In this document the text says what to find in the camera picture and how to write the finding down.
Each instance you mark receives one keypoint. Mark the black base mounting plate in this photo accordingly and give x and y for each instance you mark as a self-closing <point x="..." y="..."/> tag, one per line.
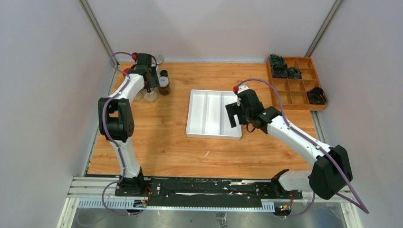
<point x="210" y="193"/>

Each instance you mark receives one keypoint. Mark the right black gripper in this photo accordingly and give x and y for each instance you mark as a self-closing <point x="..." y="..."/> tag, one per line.
<point x="233" y="109"/>

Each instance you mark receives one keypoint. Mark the yellow-cap small bottle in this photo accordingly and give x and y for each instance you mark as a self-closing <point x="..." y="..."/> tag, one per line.
<point x="138" y="96"/>

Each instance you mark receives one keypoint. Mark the white divided plastic tray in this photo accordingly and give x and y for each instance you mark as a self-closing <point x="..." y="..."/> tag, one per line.
<point x="207" y="115"/>

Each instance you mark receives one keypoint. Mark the clear lidded glass jar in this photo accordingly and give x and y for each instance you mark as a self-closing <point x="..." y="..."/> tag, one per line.
<point x="150" y="96"/>

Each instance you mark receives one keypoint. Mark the wooden compartment organizer box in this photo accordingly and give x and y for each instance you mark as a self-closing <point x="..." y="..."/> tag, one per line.
<point x="293" y="92"/>

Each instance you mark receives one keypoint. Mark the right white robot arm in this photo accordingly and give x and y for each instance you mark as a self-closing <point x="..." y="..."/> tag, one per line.
<point x="330" y="165"/>

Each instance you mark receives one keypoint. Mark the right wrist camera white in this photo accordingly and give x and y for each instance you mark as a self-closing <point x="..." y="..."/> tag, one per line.
<point x="242" y="88"/>

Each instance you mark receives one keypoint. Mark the brown jar white lid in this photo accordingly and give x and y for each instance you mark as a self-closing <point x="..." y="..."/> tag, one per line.
<point x="164" y="85"/>

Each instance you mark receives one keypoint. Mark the small black-cap bottle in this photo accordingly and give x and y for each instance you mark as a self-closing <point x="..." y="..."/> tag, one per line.
<point x="164" y="73"/>

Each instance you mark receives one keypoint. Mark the red-lid sauce jar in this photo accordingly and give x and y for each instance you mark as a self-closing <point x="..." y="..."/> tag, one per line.
<point x="125" y="71"/>

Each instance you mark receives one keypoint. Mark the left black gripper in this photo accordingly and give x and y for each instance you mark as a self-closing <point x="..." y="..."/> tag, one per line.
<point x="153" y="82"/>

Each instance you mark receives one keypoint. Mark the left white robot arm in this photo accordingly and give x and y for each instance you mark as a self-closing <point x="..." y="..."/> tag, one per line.
<point x="116" y="121"/>

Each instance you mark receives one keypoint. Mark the silver-lid glass jar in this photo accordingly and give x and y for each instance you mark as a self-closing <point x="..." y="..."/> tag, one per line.
<point x="159" y="59"/>

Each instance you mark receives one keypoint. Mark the green cable bundle small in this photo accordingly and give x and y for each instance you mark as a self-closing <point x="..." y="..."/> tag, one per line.
<point x="293" y="73"/>

